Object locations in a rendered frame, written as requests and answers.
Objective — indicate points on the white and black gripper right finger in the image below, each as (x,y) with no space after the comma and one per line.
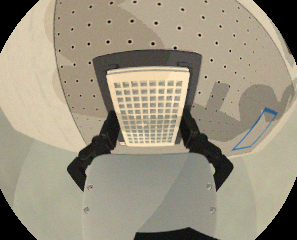
(200,144)

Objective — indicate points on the cream well plate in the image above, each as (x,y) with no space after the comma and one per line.
(157,123)

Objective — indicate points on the blue tape rectangle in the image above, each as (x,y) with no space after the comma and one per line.
(265,110)

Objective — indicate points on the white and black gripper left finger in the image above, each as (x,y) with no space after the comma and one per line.
(101,144)

